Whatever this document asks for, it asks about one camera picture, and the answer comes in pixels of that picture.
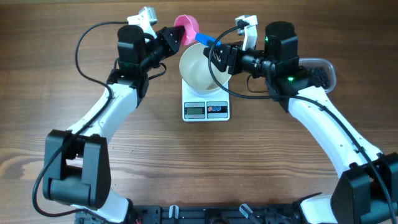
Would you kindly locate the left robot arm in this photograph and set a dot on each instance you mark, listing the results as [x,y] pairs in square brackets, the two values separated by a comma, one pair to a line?
[76,168]

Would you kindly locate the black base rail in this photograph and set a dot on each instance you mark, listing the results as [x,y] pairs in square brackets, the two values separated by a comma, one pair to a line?
[272,213]

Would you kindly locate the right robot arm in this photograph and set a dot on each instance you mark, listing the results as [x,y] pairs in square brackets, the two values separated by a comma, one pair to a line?
[367,188]

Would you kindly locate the black beans in container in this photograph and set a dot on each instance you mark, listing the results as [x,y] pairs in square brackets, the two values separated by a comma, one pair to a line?
[319,77]

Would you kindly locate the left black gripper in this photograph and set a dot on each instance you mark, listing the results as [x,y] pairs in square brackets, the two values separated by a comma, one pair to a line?
[167,35]

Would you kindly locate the clear plastic container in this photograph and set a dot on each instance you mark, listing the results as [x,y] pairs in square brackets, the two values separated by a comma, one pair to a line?
[320,62]

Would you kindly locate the white digital kitchen scale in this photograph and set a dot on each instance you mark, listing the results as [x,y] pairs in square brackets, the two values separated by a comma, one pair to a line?
[204,107]

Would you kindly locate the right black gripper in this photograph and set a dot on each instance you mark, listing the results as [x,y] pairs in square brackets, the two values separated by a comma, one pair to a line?
[226,56]

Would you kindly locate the pink scoop blue handle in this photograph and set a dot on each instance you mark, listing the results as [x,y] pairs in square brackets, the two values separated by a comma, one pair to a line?
[192,31]

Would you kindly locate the cream bowl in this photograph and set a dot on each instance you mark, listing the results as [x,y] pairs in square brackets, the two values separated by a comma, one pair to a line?
[196,76]

